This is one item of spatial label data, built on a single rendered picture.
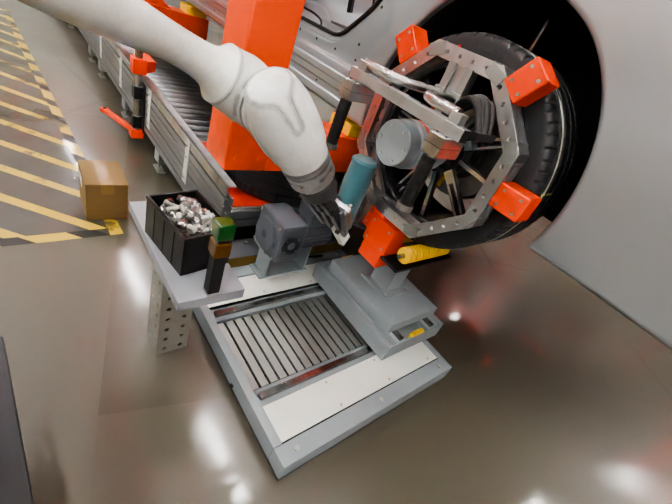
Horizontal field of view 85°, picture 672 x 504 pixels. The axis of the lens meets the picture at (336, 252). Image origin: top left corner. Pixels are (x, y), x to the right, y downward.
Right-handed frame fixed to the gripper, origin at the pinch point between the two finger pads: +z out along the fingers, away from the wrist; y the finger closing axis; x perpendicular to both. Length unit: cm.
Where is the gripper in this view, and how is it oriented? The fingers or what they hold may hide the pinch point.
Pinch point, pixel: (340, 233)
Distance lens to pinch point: 86.1
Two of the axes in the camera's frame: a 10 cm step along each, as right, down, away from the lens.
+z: 2.6, 4.7, 8.4
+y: 8.0, 3.8, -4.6
